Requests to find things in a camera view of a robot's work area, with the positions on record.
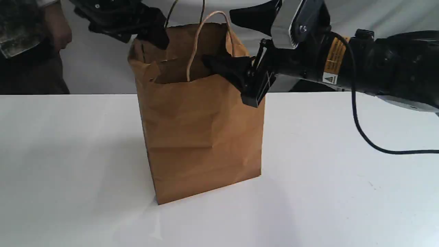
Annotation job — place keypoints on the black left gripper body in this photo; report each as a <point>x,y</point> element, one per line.
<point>119,19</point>

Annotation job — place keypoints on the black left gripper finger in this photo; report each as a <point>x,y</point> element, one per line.
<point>152,27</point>

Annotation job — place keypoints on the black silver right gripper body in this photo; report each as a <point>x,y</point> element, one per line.
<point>298,47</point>

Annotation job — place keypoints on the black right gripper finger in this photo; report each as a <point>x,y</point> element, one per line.
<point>258,18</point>
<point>238,71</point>

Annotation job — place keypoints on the brown paper bag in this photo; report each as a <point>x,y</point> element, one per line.
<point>198,133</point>

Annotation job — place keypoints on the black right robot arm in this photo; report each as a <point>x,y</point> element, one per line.
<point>401,69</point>

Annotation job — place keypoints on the person's hand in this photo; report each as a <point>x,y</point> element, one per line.
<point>57,26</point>

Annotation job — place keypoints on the person's torso in dark clothing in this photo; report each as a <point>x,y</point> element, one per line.
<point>28,62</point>

